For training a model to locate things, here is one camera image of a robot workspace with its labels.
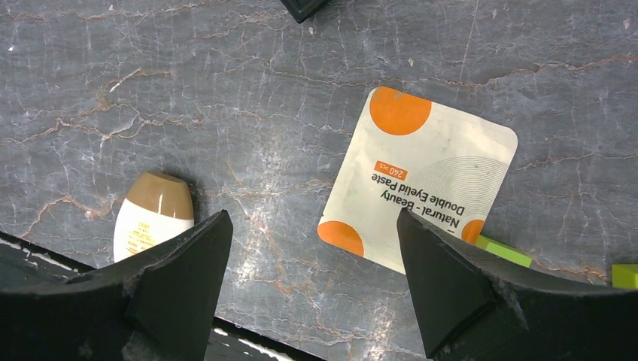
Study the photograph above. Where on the black mounting rail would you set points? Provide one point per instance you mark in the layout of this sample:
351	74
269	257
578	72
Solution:
53	310

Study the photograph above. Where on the black grey chessboard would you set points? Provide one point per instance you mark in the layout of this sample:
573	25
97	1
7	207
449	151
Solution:
301	10

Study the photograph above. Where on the small green cube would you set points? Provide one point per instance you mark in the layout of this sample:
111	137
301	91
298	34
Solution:
504	251

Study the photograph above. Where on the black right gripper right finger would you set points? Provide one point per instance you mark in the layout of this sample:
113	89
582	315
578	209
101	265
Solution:
448	292

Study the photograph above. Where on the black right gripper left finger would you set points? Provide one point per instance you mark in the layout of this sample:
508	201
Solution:
175	300

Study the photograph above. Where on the white orange sachet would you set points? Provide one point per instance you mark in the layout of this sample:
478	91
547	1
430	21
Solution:
444	165

